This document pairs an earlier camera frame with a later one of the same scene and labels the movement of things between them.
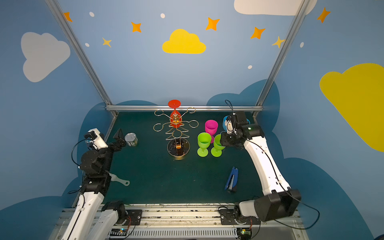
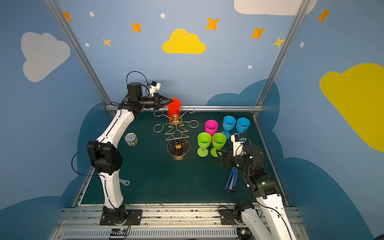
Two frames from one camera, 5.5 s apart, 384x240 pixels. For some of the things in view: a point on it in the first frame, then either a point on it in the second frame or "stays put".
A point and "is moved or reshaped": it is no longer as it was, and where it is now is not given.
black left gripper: [112, 144] -> [160, 101]
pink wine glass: [211, 127] stays put
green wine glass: [217, 151] stays put
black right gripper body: [226, 139] -> [223, 158]
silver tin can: [131, 139] stays put
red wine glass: [176, 118] is moved or reshaped
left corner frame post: [81, 54] stays put
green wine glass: [204, 140] stays put
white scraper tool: [115, 178] stays put
